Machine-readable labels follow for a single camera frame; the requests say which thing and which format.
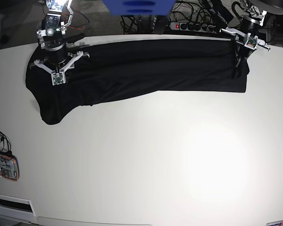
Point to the black power strip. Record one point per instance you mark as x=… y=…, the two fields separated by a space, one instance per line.
x=192 y=27

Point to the white table cable grommet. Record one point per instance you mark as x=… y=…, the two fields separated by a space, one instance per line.
x=16 y=204

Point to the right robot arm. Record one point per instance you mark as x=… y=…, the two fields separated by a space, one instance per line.
x=53 y=41

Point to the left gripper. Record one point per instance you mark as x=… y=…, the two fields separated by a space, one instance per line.
x=248 y=27

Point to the blue plastic bin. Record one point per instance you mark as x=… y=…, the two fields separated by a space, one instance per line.
x=139 y=7

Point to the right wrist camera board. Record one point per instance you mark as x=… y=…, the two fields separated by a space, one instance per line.
x=57 y=79

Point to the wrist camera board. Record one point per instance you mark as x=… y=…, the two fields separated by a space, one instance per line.
x=251 y=42
x=57 y=79

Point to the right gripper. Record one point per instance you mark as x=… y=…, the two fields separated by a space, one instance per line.
x=58 y=60

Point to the orange clear component case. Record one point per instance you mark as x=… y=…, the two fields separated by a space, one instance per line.
x=9 y=168

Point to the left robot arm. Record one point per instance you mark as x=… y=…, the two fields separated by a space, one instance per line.
x=244 y=8

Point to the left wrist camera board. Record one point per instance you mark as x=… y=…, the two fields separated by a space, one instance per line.
x=251 y=42

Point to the black T-shirt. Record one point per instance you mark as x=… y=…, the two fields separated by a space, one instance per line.
x=123 y=70

